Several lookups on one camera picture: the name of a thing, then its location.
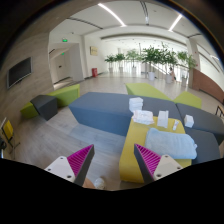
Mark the stack of white towels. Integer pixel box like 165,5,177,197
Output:
129,97,143,112

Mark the dark grey angular stool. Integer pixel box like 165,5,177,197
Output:
31,95,58,120

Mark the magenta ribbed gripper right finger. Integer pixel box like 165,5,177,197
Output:
134,144,182,183

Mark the lime green bench rear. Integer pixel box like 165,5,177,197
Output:
125,83,202,108

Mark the white cube box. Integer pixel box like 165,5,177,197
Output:
184,115,194,128

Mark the large blue-grey sofa block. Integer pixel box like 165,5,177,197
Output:
69,92,224,164

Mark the small white bottle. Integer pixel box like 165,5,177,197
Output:
173,120,179,131

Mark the potted green plant left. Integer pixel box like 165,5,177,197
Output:
105,54,115,73

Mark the lime green bench left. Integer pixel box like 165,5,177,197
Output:
20,84,80,118

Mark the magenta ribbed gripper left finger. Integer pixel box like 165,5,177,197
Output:
45,144,95,186

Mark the yellow wall poster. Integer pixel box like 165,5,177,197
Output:
90,46,98,56

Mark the yellow bench table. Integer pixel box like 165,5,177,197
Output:
119,117,185,184

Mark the light blue folded towel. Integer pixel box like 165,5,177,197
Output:
145,128,197,159

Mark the red trash bin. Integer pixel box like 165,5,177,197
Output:
92,68,98,77

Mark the lime green bench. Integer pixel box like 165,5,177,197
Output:
125,83,202,108
20,84,80,118

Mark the potted green plant right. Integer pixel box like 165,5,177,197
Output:
177,51,197,87

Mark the yellow chair at left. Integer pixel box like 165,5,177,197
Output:
0,118,20,152

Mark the wall mounted black television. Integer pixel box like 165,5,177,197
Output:
7,57,32,88

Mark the potted green plant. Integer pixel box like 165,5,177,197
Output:
177,51,197,87
105,54,115,73
142,46,161,81

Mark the potted green plant centre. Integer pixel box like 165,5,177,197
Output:
142,46,161,81

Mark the white paper box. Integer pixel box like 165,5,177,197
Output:
157,111,169,128

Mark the crumpled white plastic bag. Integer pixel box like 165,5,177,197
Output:
132,110,154,125

